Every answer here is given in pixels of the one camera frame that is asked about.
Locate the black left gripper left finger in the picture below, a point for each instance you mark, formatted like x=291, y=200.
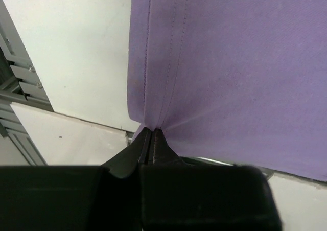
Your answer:
x=104, y=197

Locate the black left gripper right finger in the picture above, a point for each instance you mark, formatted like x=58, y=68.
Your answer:
x=176, y=195

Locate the lavender t shirt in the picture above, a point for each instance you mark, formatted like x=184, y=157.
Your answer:
x=233, y=80

